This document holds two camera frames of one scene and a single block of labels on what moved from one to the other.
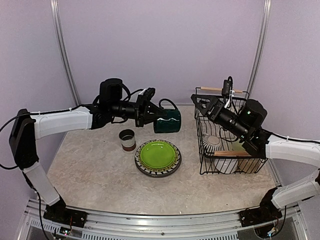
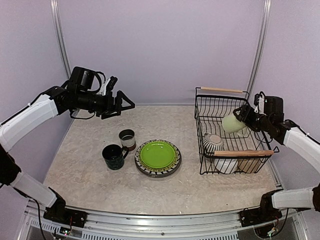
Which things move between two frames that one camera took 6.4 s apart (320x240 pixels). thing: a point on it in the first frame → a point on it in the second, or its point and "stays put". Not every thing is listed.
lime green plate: (157, 154) stays put
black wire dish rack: (220, 146) stays put
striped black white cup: (211, 143) stays put
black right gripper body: (220, 105) → (256, 123)
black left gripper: (143, 109) → (109, 108)
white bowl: (226, 165) stays put
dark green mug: (171, 123) → (114, 155)
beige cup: (248, 165) stays put
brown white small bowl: (127, 139) stays put
